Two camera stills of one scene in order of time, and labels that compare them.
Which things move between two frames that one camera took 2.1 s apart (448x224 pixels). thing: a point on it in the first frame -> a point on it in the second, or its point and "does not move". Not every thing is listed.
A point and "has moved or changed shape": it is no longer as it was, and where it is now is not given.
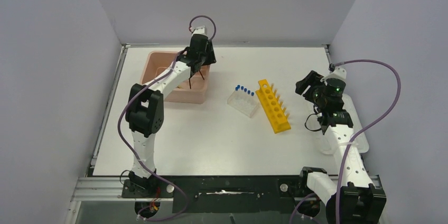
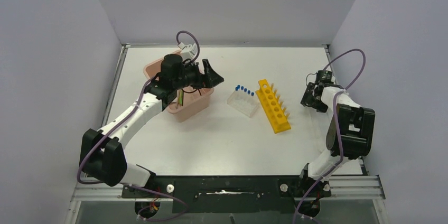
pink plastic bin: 194,90 has moved or changed shape
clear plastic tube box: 244,102 does not move
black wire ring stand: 201,75 has moved or changed shape
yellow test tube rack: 271,108 does not move
